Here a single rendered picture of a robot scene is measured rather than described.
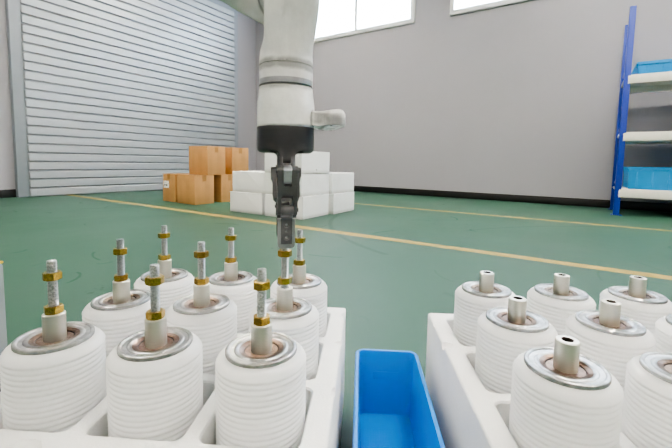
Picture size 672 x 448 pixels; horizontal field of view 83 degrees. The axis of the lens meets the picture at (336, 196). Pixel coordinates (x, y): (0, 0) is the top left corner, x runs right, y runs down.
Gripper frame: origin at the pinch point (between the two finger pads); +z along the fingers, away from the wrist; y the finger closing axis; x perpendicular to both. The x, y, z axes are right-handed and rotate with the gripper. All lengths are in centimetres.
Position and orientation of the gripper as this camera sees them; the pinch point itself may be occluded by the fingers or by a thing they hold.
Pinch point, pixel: (285, 232)
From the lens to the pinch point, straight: 52.5
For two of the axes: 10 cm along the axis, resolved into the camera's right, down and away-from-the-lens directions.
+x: 9.8, 0.0, 1.7
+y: 1.7, 0.9, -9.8
